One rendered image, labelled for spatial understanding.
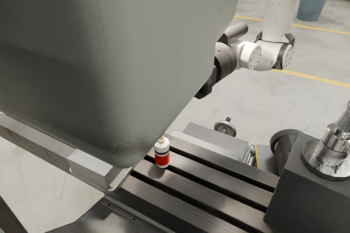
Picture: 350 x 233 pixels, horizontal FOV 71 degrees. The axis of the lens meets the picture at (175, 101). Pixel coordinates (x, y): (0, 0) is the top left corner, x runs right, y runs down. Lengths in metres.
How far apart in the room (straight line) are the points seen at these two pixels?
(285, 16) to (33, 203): 1.81
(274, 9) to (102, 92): 0.77
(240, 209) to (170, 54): 0.51
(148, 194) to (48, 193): 1.39
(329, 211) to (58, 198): 1.67
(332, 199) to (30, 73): 0.49
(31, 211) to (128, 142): 1.79
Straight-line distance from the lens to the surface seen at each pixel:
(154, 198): 0.65
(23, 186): 2.12
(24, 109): 0.26
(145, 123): 0.19
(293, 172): 0.51
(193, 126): 1.12
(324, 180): 0.52
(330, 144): 0.50
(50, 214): 1.89
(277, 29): 0.88
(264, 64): 0.81
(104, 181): 0.64
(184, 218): 0.63
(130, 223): 0.71
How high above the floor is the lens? 1.51
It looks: 37 degrees down
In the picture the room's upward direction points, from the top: straight up
